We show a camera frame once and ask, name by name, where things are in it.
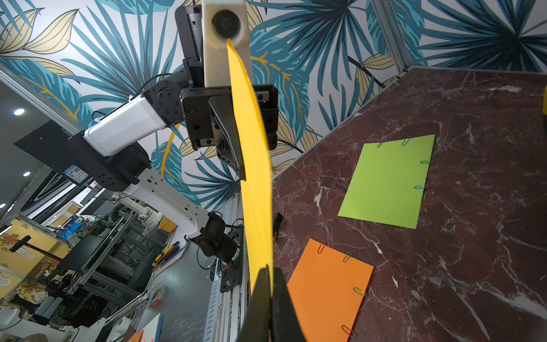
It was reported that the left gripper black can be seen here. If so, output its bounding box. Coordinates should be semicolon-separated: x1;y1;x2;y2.
180;84;279;180

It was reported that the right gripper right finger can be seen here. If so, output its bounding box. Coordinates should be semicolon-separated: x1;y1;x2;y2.
271;268;306;342

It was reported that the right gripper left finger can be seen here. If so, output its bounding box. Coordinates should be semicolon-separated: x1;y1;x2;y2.
236;266;272;342

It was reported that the yellow paper sheet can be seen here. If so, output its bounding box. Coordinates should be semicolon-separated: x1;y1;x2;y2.
226;40;274;294

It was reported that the orange paper sheet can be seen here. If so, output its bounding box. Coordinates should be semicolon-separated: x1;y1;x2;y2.
288;239;374;341

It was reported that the small black clip object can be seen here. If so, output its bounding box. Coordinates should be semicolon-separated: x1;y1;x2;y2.
272;212;283;242

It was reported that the green paper sheet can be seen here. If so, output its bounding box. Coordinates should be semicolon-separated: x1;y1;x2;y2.
338;135;435;229

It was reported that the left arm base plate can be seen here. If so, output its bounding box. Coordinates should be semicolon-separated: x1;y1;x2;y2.
220;255;243;293

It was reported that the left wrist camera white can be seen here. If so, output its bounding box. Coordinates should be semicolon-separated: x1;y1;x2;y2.
202;0;252;87

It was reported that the right aluminium corner post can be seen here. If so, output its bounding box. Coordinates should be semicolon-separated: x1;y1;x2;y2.
371;0;412;74

